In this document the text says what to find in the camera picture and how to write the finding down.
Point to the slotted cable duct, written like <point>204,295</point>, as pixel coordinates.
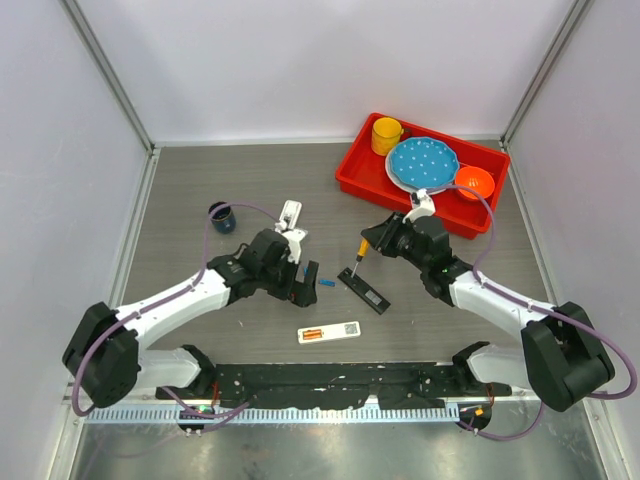
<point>369,413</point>

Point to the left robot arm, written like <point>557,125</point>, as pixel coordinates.
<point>110,353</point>

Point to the blue dotted plate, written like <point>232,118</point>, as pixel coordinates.
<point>424,162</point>

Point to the black remote control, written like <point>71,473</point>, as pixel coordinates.
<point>364,291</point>

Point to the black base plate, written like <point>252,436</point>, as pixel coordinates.
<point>340,386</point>

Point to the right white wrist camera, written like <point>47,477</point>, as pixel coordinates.
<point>421,205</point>

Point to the dark blue mug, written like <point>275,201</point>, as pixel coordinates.
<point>222,217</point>

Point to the yellow mug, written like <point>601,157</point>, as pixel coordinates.
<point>386,133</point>

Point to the grey plate underneath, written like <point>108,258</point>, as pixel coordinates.
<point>408,188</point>

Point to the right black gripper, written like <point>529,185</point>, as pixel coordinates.
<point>381,237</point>

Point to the orange handle screwdriver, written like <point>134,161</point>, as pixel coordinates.
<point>361,253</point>

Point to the orange bowl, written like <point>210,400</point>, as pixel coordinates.
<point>474,181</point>

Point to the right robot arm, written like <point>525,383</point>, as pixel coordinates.
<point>560,359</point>

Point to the white remote far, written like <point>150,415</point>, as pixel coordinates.
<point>289,216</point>

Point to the white remote orange batteries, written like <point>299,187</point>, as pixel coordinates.
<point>330,332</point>

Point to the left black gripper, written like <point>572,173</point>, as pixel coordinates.
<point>305,293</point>

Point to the aluminium frame rail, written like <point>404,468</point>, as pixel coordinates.
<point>520,392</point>

